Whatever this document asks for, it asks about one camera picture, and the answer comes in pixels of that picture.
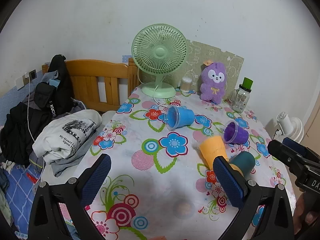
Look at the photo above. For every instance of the black clothing pile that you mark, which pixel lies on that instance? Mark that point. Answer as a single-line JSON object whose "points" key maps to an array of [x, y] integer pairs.
{"points": [[17, 130]]}

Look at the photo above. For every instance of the cotton swab jar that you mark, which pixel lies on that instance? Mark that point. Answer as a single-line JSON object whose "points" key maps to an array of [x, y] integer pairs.
{"points": [[185, 84]]}

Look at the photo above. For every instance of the teal plastic cup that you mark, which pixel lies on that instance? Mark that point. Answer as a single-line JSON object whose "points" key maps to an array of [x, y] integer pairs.
{"points": [[244, 161]]}

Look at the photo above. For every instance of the grey folded cloth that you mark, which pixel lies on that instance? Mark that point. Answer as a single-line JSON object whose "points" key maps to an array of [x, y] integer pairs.
{"points": [[70, 163]]}

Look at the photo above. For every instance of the black hanging jacket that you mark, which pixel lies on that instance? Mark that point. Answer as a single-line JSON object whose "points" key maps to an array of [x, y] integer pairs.
{"points": [[58, 80]]}

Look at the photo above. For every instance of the patterned beige board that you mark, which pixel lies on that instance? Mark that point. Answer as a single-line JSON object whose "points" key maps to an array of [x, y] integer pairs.
{"points": [[225, 55]]}

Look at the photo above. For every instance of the white folded printed shirt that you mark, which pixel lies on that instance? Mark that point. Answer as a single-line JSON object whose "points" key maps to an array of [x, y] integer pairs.
{"points": [[55, 140]]}

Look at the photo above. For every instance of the purple plastic cup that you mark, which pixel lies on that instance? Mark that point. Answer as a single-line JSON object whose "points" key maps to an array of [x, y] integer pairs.
{"points": [[237, 133]]}

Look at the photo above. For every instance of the blue plastic cup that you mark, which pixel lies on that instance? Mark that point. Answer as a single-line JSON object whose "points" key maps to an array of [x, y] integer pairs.
{"points": [[182, 117]]}

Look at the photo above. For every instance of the dark wall socket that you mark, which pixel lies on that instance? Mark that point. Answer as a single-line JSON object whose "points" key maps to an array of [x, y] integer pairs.
{"points": [[32, 74]]}

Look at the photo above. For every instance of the orange plastic cup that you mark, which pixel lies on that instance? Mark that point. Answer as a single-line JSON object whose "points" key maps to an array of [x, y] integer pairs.
{"points": [[212, 147]]}

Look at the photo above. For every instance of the white wall plate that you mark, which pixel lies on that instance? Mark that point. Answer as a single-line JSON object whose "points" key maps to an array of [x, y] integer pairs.
{"points": [[20, 82]]}

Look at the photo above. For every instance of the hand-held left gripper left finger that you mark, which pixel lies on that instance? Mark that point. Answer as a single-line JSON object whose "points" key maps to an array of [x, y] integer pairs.
{"points": [[96, 177]]}

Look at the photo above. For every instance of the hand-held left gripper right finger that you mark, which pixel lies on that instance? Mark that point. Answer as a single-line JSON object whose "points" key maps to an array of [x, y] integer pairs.
{"points": [[228, 182]]}

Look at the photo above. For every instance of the wooden bed headboard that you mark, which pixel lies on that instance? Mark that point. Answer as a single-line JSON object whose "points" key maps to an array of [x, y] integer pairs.
{"points": [[100, 70]]}

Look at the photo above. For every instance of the floral tablecloth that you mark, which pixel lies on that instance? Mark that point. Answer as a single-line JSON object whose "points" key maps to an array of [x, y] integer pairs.
{"points": [[155, 175]]}

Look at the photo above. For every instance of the blue checked bedsheet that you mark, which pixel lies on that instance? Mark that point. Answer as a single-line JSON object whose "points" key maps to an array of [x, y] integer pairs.
{"points": [[20, 195]]}

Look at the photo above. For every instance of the light blue paper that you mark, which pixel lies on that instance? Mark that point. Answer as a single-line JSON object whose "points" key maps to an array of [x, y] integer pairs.
{"points": [[126, 58]]}

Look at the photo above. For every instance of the purple plush toy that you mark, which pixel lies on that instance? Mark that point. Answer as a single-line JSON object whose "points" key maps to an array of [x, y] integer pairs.
{"points": [[212, 90]]}

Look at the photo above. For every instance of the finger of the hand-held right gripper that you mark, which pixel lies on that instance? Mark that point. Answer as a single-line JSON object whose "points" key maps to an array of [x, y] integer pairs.
{"points": [[281, 150], [296, 147]]}

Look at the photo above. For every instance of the white floor fan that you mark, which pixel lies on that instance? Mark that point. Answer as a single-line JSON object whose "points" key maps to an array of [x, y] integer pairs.
{"points": [[290, 127]]}

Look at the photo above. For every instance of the green desk fan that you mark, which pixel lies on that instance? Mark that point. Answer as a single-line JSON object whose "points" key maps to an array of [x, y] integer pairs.
{"points": [[160, 52]]}

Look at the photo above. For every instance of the person's right hand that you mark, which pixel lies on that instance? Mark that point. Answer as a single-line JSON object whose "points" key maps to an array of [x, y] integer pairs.
{"points": [[311, 216]]}

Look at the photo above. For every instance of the glass bottle with green lid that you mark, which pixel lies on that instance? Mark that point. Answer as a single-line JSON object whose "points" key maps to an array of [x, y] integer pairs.
{"points": [[241, 100]]}

